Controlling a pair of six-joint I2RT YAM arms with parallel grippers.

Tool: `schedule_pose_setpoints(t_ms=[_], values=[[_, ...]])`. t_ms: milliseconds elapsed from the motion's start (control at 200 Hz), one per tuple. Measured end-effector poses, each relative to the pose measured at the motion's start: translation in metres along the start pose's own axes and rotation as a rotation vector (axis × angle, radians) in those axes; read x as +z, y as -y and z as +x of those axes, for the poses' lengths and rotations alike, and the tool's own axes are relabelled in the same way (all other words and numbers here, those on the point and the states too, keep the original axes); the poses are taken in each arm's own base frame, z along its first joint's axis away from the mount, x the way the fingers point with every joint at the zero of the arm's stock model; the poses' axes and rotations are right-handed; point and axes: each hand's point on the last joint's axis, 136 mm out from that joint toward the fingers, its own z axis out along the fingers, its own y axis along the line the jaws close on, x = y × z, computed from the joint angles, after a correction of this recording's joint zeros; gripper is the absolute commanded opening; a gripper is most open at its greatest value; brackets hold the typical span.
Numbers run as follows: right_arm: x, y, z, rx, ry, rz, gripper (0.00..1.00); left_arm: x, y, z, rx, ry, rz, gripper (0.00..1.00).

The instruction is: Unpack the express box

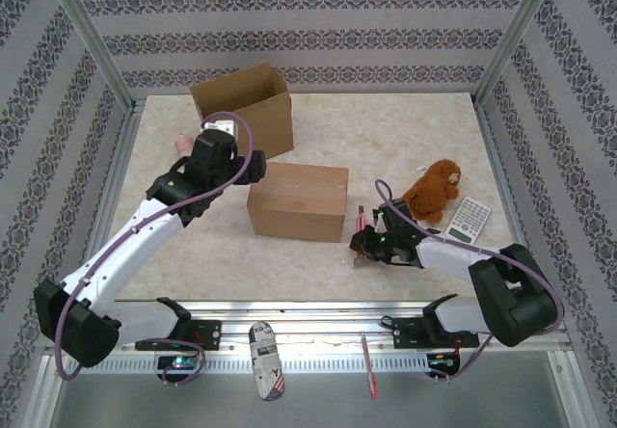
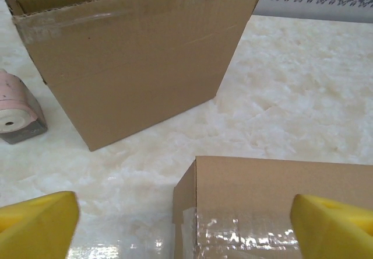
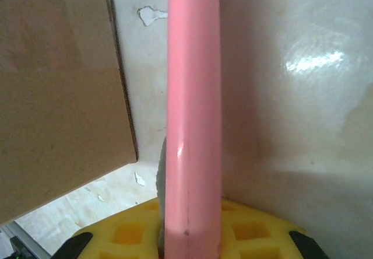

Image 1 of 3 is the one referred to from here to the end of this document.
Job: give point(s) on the pink utility knife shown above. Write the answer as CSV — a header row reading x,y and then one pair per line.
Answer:
x,y
359,218

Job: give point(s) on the brown cardboard express box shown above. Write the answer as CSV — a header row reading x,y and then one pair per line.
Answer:
x,y
260,124
299,216

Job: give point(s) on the brown plush toy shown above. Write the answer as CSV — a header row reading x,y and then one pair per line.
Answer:
x,y
431,192

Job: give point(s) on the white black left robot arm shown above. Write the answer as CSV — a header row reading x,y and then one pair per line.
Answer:
x,y
125,245

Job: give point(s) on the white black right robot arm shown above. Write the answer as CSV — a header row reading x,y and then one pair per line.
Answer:
x,y
448,254

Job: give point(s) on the pink thread spool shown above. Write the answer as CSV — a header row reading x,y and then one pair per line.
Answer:
x,y
183,144

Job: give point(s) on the white scientific calculator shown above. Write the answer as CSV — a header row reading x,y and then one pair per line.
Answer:
x,y
467,218

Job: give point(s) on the small controller circuit board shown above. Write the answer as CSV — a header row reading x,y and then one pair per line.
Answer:
x,y
441,361
179,363

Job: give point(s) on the red pen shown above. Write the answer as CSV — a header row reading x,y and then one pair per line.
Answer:
x,y
370,370

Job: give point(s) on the newspaper print finger skateboard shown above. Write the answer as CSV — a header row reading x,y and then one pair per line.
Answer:
x,y
267,360

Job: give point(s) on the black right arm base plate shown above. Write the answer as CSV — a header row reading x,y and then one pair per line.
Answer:
x,y
402,334

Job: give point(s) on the aluminium mounting rail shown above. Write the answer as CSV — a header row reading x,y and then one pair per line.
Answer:
x,y
313,327

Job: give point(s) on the aluminium side rail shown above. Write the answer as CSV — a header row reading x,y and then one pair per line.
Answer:
x,y
116,172
495,158

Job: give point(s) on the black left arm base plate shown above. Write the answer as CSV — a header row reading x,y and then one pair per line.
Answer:
x,y
209,334

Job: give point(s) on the aluminium frame post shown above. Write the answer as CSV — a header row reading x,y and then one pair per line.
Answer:
x,y
89,33
516,33

